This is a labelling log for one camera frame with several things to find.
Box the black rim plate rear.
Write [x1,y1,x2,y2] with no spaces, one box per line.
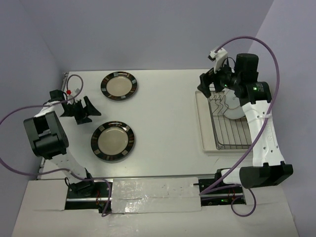
[100,71,138,101]

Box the silver tape sheet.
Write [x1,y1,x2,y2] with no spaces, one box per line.
[111,177,201,214]

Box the black rim plate front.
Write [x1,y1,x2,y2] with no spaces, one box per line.
[90,121,135,163]

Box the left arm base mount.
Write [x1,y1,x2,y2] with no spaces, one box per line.
[64,177,112,214]

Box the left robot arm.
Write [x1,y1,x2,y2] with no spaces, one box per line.
[24,90,101,197]

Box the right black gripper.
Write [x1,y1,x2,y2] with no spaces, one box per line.
[197,58,242,97]

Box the black rim plate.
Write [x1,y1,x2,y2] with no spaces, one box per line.
[90,121,135,163]
[100,71,138,101]

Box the red and teal floral plate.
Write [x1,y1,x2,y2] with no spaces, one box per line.
[223,89,245,120]

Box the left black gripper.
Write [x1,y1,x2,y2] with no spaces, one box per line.
[60,96,101,125]

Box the white drain tray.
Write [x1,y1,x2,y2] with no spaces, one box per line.
[195,91,247,154]

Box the black wire dish rack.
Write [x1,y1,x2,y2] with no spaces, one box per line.
[208,89,252,151]

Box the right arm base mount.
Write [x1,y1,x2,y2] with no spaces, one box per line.
[200,183,246,206]

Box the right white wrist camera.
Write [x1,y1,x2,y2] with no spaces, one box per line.
[208,48,228,73]

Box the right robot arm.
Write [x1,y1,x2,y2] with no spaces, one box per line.
[197,51,293,193]

